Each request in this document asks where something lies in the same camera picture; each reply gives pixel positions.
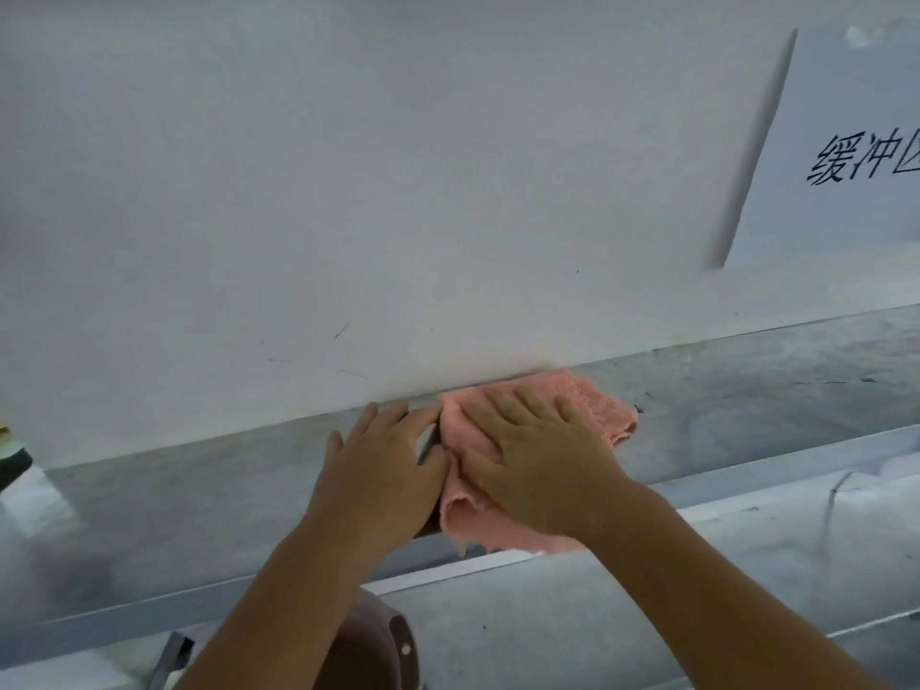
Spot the person's left hand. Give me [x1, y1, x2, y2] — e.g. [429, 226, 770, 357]
[302, 401, 452, 563]

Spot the person's right hand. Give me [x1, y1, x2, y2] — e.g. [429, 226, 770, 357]
[459, 384, 652, 541]

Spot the black tool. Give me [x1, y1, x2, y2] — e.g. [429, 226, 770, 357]
[414, 422, 448, 541]

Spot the pink cleaning cloth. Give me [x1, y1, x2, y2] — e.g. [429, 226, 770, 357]
[436, 367, 640, 556]

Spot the person's right forearm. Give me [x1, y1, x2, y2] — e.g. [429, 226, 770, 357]
[574, 487, 896, 690]

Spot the person's left forearm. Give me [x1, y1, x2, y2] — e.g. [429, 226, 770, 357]
[174, 520, 432, 690]

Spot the stainless steel shelf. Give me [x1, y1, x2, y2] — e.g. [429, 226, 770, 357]
[0, 303, 920, 670]

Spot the pink round lid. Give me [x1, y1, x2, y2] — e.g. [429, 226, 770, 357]
[315, 589, 422, 690]

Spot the stainless steel counter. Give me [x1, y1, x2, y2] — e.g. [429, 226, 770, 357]
[363, 470, 920, 690]

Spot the black and yellow object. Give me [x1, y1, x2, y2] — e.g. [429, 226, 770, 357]
[0, 422, 34, 498]

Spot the white paper sign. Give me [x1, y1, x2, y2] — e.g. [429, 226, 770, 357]
[722, 20, 920, 271]

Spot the grey metal bracket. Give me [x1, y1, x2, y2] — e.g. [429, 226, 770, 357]
[147, 631, 196, 690]

